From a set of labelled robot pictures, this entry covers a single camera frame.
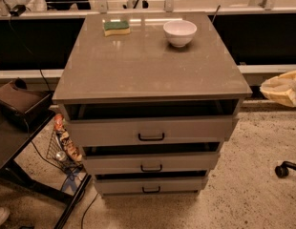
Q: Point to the padded gripper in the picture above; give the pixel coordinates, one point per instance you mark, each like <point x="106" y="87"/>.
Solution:
<point x="283" y="89"/>

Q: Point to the grey top drawer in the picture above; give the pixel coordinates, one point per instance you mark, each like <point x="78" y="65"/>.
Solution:
<point x="210" y="122"/>

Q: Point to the grey drawer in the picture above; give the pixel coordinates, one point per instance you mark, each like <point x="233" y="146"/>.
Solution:
<point x="210" y="122"/>
<point x="151" y="158"/>
<point x="151" y="183"/>

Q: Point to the grey drawer cabinet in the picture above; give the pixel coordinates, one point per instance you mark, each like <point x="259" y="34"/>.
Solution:
<point x="141" y="74"/>

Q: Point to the grey middle drawer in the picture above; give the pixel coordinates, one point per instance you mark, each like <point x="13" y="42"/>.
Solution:
<point x="151" y="158"/>

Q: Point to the grey bottom drawer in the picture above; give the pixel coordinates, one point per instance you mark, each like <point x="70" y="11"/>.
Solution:
<point x="151" y="183"/>

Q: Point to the black chair caster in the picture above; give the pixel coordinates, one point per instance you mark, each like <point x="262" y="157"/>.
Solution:
<point x="282" y="170"/>

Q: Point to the white ceramic bowl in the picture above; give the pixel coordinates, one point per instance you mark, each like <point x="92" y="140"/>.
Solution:
<point x="179" y="32"/>

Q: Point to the green yellow sponge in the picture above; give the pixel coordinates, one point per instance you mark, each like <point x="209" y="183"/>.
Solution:
<point x="116" y="28"/>

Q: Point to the brown black box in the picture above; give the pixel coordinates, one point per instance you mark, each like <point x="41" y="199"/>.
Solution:
<point x="22" y="106"/>

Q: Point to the black power adapter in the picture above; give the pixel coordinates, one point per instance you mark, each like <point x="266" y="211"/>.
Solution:
<point x="17" y="10"/>

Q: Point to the white shoe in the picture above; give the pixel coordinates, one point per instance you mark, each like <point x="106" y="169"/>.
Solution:
<point x="4" y="214"/>

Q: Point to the black wire basket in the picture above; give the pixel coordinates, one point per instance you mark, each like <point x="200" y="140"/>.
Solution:
<point x="62" y="151"/>

